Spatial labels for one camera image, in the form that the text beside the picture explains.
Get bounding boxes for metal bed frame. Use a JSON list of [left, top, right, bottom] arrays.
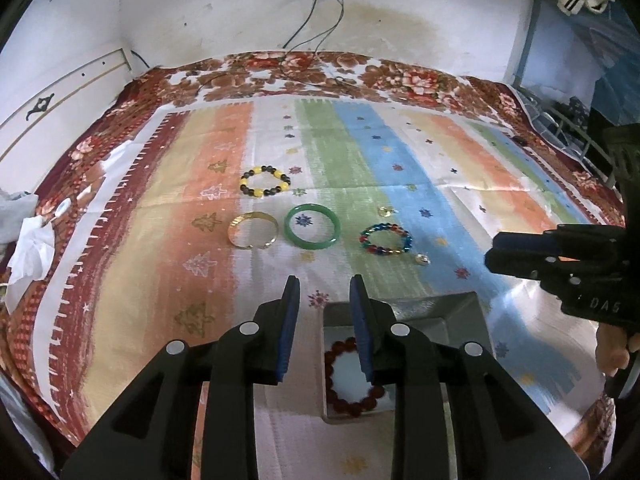
[[517, 82, 618, 188]]

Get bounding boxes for white crumpled cloth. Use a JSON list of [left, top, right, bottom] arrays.
[[5, 215, 57, 287]]

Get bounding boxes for yellow and black bead bracelet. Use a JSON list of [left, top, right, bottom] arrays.
[[239, 163, 293, 199]]

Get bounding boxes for dark red bead bracelet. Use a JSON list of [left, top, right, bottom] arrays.
[[323, 337, 397, 417]]

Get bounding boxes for black power cable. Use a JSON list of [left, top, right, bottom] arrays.
[[313, 0, 346, 82], [283, 0, 321, 54]]

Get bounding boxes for green jade bangle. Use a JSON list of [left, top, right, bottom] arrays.
[[284, 203, 342, 250]]

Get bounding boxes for grey cloth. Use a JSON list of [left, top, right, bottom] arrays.
[[0, 190, 39, 249]]

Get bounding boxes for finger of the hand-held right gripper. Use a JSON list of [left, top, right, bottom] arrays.
[[492, 226, 628, 261], [484, 249, 626, 295]]

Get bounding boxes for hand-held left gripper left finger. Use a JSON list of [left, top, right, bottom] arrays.
[[60, 275, 301, 480]]

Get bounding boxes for person's right hand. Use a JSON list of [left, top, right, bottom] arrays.
[[595, 320, 632, 377]]

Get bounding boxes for red floral blanket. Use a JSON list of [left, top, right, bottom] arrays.
[[0, 50, 632, 466]]

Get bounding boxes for multicolour glass bead bracelet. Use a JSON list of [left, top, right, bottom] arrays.
[[358, 223, 413, 257]]

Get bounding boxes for gold bangle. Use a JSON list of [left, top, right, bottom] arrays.
[[227, 212, 279, 250]]

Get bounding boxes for white headboard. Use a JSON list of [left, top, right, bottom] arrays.
[[0, 47, 133, 158]]

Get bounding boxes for metal tin box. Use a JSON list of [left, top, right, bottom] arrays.
[[322, 290, 494, 424]]

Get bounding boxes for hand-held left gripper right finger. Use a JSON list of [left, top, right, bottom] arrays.
[[349, 274, 591, 480]]

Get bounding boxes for pastel striped blanket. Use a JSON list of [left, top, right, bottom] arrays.
[[47, 97, 626, 480]]

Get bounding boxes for blue cloth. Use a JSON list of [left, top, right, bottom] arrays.
[[504, 0, 640, 128]]

